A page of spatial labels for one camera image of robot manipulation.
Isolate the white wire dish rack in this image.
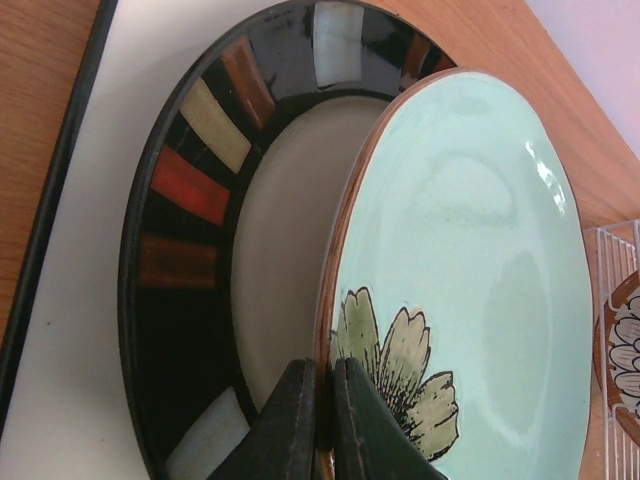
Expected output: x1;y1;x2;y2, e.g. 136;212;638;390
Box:
579;220;639;479

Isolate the grey bowl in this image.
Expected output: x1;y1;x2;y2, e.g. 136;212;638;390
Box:
118;1;454;479

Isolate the light blue plate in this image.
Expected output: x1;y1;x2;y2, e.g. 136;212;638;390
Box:
316;68;592;479

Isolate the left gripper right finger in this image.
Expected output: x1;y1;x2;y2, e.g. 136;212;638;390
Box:
333;358;445;480

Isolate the square black-rimmed plate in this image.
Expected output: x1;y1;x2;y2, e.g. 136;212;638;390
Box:
0;0;311;480

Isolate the floral patterned plate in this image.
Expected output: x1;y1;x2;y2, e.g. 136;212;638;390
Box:
593;272;639;445

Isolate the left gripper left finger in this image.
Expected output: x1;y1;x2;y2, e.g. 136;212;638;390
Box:
209;359;316;480

